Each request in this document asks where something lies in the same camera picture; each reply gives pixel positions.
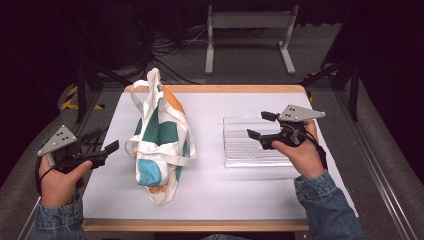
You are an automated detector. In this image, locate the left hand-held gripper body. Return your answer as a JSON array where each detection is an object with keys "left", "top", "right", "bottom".
[{"left": 36, "top": 124, "right": 108, "bottom": 175}]

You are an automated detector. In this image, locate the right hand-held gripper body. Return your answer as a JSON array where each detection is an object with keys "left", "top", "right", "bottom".
[{"left": 259, "top": 104, "right": 327, "bottom": 150}]

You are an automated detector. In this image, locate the clear plastic tray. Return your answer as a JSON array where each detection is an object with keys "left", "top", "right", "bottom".
[{"left": 222, "top": 115, "right": 303, "bottom": 169}]

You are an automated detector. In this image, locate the white patterned tote bag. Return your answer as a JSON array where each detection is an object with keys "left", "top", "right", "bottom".
[{"left": 124, "top": 67, "right": 198, "bottom": 207}]

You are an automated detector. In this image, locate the person's left hand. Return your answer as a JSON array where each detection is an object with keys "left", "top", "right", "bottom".
[{"left": 38, "top": 155, "right": 94, "bottom": 208}]

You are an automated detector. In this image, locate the person's right hand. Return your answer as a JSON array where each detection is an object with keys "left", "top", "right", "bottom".
[{"left": 271, "top": 119, "right": 329, "bottom": 181}]

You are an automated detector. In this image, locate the yellow black hazard tape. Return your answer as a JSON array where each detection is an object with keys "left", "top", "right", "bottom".
[{"left": 59, "top": 85, "right": 106, "bottom": 111}]

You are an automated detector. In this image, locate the black tripod stand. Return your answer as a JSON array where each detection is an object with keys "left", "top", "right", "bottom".
[
  {"left": 73, "top": 58, "right": 134, "bottom": 124},
  {"left": 299, "top": 56, "right": 362, "bottom": 123}
]

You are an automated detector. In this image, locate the white table mat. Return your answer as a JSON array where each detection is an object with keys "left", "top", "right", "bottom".
[{"left": 82, "top": 92, "right": 359, "bottom": 221}]

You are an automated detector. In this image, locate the white metal stand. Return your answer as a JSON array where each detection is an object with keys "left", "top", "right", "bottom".
[{"left": 204, "top": 3, "right": 300, "bottom": 76}]

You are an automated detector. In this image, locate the black wrist strap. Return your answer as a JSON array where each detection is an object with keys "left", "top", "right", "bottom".
[
  {"left": 34, "top": 155, "right": 58, "bottom": 196},
  {"left": 299, "top": 128, "right": 329, "bottom": 172}
]

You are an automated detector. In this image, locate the aluminium floor rail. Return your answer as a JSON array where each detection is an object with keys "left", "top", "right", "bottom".
[{"left": 334, "top": 89, "right": 418, "bottom": 240}]

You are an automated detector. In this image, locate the bundle of black cables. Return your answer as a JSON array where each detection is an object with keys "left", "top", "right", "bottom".
[{"left": 133, "top": 6, "right": 209, "bottom": 85}]

